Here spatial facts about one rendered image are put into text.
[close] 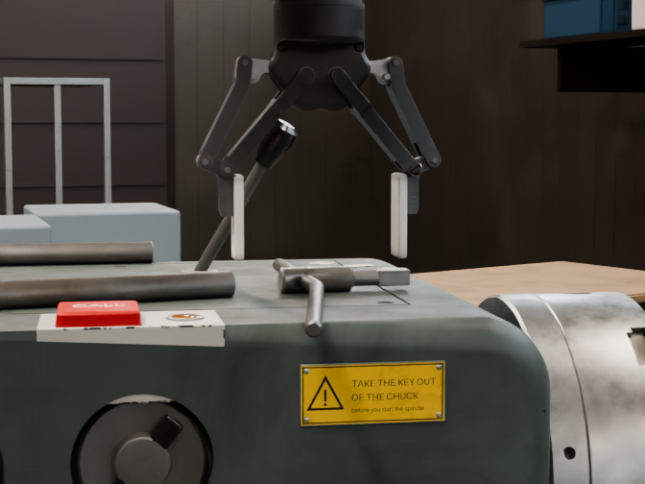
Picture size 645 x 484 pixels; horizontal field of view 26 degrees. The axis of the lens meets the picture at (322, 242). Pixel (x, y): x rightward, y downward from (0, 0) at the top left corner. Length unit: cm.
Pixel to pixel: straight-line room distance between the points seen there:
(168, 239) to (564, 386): 264
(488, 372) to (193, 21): 934
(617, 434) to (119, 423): 44
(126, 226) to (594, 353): 262
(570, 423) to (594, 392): 4
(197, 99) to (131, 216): 659
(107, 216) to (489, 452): 275
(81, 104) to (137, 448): 911
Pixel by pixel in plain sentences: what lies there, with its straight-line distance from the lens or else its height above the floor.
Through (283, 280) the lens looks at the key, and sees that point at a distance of 119.
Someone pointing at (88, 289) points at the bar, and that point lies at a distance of 113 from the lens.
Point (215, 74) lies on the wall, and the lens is 1037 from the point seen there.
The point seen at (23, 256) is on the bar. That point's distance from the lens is 144.
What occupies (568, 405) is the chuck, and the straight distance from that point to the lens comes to 122.
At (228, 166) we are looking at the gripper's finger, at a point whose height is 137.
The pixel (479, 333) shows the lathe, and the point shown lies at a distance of 106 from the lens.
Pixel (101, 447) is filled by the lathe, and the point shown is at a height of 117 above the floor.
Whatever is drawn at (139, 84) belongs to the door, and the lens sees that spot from 1018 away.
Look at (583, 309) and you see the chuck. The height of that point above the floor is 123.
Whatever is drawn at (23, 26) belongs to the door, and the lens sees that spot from 1006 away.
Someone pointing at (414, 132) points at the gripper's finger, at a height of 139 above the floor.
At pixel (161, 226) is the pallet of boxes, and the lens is 378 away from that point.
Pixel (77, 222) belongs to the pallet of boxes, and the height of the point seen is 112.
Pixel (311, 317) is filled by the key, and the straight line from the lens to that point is 98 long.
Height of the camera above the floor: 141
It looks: 5 degrees down
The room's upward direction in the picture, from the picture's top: straight up
